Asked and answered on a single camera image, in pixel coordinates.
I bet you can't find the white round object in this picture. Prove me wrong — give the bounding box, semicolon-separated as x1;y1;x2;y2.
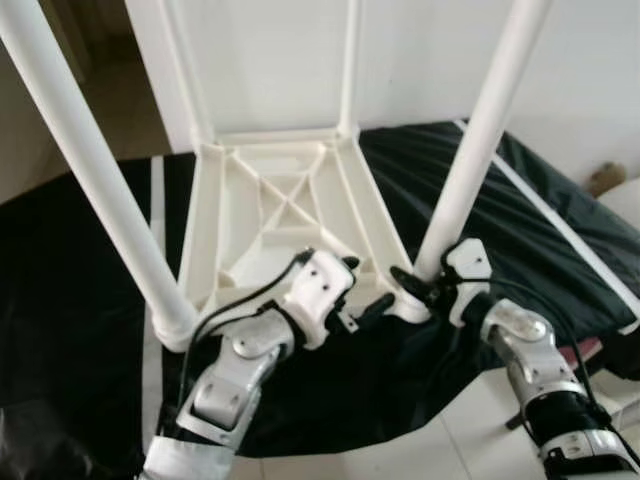
600;180;640;236

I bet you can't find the brown object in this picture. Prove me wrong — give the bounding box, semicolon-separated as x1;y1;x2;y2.
588;163;629;198

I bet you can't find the pink slipper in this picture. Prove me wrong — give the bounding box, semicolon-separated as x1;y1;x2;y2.
575;338;607;361

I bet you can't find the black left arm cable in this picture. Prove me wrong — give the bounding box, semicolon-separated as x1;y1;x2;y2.
180;255;311;401

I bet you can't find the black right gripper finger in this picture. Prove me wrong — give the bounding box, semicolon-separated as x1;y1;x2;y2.
390;265;441;301

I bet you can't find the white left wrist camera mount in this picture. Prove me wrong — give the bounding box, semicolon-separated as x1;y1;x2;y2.
283;250;356;349

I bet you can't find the black metal stand leg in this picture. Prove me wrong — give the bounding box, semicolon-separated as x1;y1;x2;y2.
503;345;640;431

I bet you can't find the white standing fan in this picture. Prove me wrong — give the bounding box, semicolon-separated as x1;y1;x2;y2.
600;385;640;456

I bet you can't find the black table cloth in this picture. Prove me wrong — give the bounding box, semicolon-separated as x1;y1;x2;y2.
0;118;640;479

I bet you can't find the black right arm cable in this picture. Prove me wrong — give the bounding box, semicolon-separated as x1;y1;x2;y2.
455;278;623;446

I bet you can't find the cream plastic table top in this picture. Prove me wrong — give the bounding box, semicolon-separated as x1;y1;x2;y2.
148;125;433;353

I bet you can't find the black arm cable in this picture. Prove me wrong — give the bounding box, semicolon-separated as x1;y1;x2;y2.
455;278;623;446
180;255;311;401

